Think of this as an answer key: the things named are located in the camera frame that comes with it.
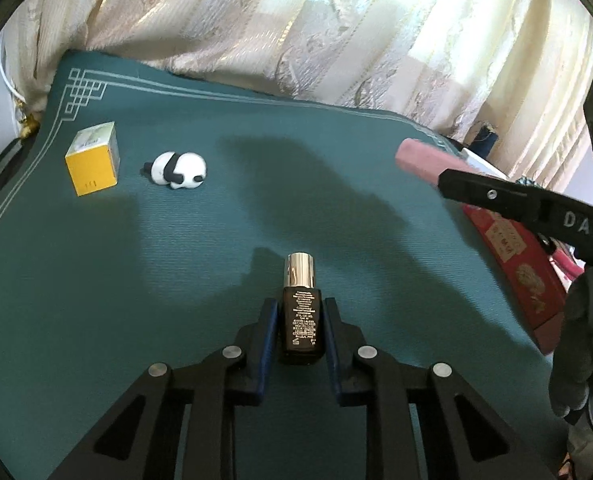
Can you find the small pink hair roller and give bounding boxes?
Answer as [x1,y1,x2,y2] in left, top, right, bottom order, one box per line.
[395,139,482,188]

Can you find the black cosmetic bottle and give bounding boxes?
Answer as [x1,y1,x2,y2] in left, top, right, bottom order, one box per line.
[278,252,325,366]

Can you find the pink foam bendy roller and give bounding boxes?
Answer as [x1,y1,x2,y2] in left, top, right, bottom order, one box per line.
[551,249,584,281]

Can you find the gloved right hand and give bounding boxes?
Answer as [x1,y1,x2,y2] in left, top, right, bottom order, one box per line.
[548,264,593,417]

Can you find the blue plaid folded cloth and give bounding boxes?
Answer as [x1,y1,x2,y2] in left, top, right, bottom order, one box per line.
[516,176,542,188]

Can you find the beige patterned curtain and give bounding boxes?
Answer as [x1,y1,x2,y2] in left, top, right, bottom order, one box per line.
[4,0,593,188]

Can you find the dark blue thread spool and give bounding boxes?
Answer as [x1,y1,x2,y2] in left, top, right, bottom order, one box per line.
[469,122,498,158]

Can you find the white power strip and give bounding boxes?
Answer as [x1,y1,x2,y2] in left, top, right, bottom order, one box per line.
[461,148,508,180]

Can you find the green table mat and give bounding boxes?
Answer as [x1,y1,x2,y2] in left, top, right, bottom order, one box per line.
[0,52,567,479]

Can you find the black white panda figurine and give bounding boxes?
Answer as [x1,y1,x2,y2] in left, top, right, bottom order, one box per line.
[141,152,208,190]

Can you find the yellow small box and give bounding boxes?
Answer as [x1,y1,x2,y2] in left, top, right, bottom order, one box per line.
[64,122,121,196]

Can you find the gold curtain tieback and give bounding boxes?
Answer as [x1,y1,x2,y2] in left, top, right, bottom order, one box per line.
[19,114,40,140]

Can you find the white power plug cable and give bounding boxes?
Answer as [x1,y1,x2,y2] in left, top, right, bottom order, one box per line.
[0,34,28,106]

